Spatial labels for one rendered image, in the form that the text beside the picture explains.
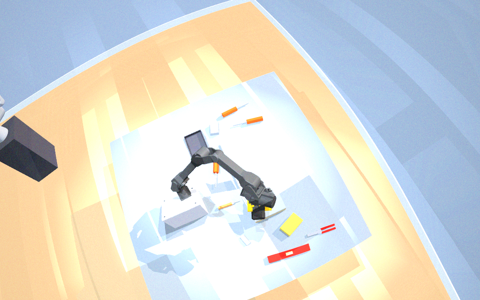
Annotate red flat bar with white rectangle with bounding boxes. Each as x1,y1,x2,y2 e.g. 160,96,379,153
267,243,310,263

